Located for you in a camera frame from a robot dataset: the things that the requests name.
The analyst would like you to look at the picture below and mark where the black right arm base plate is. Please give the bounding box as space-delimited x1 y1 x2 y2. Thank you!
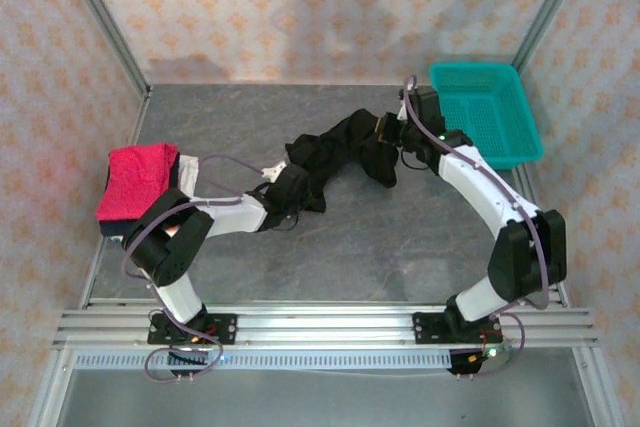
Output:
412 311 503 346

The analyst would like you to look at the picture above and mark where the stack of folded clothes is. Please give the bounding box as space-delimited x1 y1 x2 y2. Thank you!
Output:
98 149 182 241

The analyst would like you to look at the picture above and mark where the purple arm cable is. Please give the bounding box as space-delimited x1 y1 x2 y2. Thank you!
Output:
122 154 266 383
402 74 551 381

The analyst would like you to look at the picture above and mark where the teal plastic basket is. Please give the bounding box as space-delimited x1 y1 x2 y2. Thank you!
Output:
428 61 545 172

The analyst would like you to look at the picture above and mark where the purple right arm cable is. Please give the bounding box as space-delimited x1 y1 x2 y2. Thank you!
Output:
402 74 551 381

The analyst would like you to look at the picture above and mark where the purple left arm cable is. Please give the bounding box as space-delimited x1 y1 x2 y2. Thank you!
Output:
122 154 266 383

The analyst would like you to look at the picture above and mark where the aluminium corner post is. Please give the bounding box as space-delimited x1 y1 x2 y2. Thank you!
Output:
52 0 152 96
512 0 596 73

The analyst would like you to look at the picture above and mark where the aluminium frame leg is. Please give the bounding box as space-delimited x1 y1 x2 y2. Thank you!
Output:
27 346 76 427
569 346 626 427

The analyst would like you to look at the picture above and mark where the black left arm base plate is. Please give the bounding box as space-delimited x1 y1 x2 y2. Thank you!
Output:
147 313 238 347

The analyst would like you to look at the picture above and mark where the white slotted cable duct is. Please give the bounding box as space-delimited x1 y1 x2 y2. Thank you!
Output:
72 349 454 372

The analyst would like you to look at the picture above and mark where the aluminium mounting rail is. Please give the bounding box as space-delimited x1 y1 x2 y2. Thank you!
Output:
52 299 601 349

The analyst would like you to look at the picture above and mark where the black t-shirt with gold print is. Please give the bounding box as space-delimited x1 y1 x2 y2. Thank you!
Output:
257 107 401 233

